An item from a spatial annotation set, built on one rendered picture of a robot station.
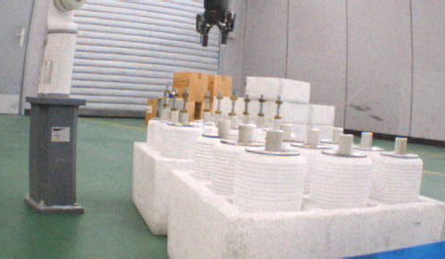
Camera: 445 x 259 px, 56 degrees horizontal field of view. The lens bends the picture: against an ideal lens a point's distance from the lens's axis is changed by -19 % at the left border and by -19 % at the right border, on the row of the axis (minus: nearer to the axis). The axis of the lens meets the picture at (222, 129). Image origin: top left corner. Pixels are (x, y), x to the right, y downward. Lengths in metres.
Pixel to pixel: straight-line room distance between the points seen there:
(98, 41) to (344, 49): 3.54
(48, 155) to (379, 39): 6.08
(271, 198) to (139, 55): 6.63
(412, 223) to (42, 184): 0.90
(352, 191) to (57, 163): 0.78
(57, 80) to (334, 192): 0.79
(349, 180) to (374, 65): 6.26
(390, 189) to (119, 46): 6.43
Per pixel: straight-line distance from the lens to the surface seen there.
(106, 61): 6.92
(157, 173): 1.12
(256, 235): 0.61
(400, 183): 0.76
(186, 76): 5.28
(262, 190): 0.64
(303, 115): 4.29
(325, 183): 0.70
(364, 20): 7.12
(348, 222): 0.67
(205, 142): 0.87
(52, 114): 1.22
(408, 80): 6.63
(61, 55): 1.25
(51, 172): 1.24
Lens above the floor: 0.31
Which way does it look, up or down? 3 degrees down
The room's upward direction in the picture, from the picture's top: 4 degrees clockwise
